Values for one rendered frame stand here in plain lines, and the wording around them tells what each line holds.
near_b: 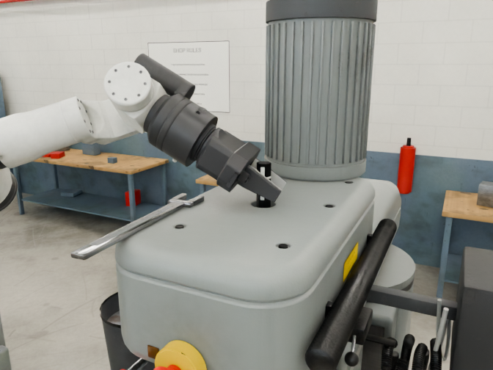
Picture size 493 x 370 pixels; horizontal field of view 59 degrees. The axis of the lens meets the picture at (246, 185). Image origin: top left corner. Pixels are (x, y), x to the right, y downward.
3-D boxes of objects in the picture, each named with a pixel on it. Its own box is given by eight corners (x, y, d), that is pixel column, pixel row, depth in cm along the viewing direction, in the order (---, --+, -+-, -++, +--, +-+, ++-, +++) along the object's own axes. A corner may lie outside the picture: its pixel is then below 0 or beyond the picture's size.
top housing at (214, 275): (290, 423, 46) (296, 285, 42) (101, 353, 57) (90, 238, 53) (374, 255, 87) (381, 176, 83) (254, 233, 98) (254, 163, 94)
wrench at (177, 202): (91, 263, 46) (90, 255, 46) (63, 256, 48) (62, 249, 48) (204, 200, 68) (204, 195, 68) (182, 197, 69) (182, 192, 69)
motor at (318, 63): (352, 187, 75) (365, -16, 67) (247, 175, 84) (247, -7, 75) (373, 164, 92) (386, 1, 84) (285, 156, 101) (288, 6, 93)
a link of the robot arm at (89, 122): (160, 103, 63) (69, 134, 62) (167, 124, 72) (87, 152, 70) (145, 64, 64) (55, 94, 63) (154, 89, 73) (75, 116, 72)
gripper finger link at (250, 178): (273, 204, 64) (237, 181, 64) (284, 186, 63) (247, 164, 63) (271, 208, 62) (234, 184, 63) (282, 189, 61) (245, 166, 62)
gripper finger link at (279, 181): (288, 179, 67) (254, 158, 67) (277, 196, 68) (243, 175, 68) (289, 177, 68) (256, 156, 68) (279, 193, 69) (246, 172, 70)
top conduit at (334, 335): (334, 382, 46) (336, 352, 45) (296, 370, 48) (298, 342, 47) (396, 236, 85) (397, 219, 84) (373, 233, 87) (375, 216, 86)
